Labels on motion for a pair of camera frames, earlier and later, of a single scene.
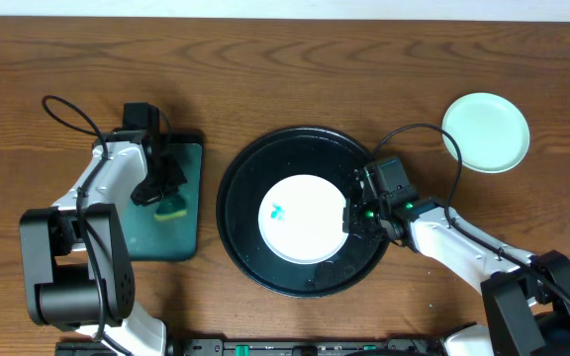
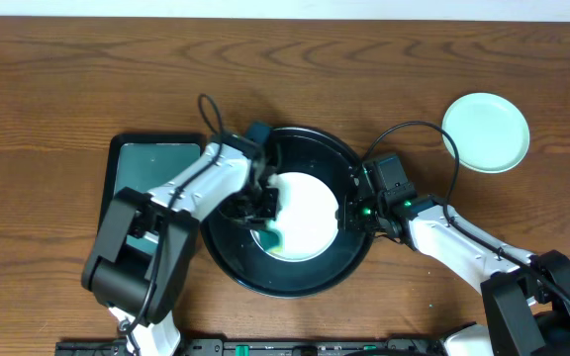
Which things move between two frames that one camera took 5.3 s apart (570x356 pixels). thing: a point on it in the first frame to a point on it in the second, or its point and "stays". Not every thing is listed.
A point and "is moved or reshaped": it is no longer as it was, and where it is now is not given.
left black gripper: [155, 189] to [263, 204]
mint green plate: [491, 132] stays
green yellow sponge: [170, 208] is moved or reshaped
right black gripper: [350, 222] stays
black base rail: [259, 347] stays
